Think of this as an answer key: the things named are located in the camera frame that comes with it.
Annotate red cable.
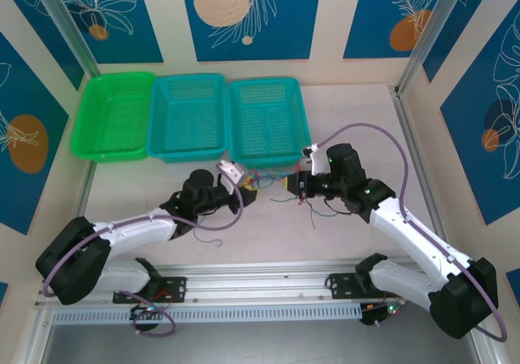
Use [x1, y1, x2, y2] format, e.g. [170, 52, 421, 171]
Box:
[297, 198, 319, 230]
[247, 169, 282, 183]

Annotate blue cable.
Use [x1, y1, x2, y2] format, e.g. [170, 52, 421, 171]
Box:
[193, 233, 223, 250]
[251, 170, 292, 180]

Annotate teal plastic basket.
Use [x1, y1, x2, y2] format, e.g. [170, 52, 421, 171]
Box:
[146, 73, 230, 164]
[226, 77, 314, 170]

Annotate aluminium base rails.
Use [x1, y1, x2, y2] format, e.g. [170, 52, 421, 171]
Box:
[33, 259, 485, 313]

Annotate green plastic basket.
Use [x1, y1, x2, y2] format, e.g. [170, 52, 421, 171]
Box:
[70, 71, 158, 163]

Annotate grey metal sheet panel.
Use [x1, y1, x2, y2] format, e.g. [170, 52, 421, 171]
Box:
[39, 322, 479, 364]

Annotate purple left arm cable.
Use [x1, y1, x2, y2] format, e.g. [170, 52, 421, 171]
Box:
[41, 164, 245, 337]

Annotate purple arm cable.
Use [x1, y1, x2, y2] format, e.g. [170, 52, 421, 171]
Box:
[41, 164, 245, 337]
[318, 121, 509, 343]

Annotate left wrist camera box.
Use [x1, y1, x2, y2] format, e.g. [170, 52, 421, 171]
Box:
[216, 159, 249, 195]

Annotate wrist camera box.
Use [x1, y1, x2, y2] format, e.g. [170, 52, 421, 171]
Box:
[216, 159, 249, 195]
[300, 143, 328, 176]

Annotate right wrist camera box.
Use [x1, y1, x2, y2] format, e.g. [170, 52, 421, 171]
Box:
[300, 143, 328, 176]

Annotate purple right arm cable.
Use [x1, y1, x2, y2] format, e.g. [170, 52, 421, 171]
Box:
[318, 121, 509, 343]

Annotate white slotted cable duct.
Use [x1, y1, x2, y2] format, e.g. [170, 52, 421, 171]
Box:
[51, 303, 364, 326]

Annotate aluminium frame post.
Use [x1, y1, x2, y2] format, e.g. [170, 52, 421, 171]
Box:
[28, 0, 101, 79]
[395, 0, 469, 93]

